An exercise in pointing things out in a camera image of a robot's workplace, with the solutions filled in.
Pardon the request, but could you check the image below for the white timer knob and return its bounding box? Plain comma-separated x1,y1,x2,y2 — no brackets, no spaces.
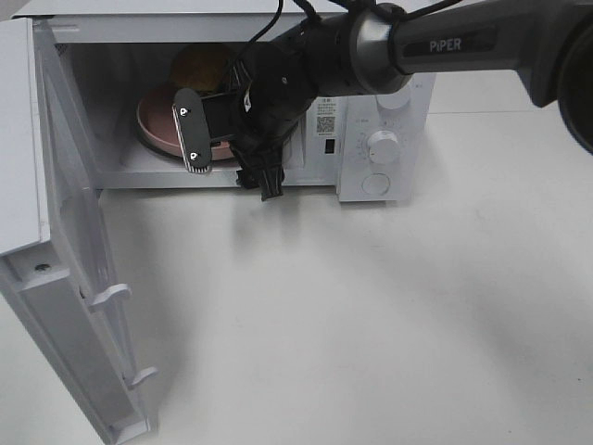
366,130,401,165

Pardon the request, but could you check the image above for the upper white power knob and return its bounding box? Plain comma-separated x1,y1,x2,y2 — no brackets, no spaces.
375,85,410,111

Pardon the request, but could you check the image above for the white microwave oven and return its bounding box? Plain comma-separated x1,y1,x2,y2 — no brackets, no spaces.
18,1,435,201

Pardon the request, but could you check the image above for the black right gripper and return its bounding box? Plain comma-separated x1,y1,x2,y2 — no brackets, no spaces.
232,83,306,202

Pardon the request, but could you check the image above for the white microwave door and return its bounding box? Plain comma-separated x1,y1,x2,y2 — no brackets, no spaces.
1,18,155,444

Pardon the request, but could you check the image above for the pink round plate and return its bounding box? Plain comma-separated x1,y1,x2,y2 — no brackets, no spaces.
136,82,233,161

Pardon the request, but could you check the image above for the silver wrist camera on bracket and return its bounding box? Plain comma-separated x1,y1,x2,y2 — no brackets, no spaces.
172,88,236,174

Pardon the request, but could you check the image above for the round white door button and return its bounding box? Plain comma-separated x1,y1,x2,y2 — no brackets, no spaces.
361,173,390,196

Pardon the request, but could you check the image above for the white warning label sticker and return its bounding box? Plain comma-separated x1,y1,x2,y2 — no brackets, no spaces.
314,97,340,137

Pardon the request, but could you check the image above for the burger with lettuce and tomato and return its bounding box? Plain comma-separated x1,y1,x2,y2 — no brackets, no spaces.
169,43,234,93

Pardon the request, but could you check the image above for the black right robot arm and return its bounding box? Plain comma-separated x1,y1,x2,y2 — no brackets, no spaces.
232,1,592,199

